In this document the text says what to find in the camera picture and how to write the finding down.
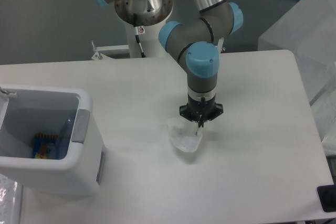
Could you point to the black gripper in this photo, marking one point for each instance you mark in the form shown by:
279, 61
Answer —
202, 110

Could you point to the clear plastic water bottle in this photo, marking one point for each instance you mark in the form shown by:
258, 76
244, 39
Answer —
59, 151

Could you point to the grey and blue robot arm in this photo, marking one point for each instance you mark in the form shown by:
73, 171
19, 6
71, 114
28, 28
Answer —
195, 47

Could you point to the white trash can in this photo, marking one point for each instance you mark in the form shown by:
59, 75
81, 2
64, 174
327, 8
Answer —
27, 110

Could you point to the translucent plastic storage box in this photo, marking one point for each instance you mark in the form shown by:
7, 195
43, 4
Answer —
308, 31

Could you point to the black device at edge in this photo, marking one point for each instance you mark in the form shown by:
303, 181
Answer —
326, 195

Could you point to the blue yellow snack packet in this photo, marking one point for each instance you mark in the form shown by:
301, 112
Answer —
43, 144

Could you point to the clear plastic sheet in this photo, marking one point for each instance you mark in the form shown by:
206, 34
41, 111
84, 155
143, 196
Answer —
11, 200

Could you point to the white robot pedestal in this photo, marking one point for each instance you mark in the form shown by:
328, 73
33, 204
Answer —
151, 35

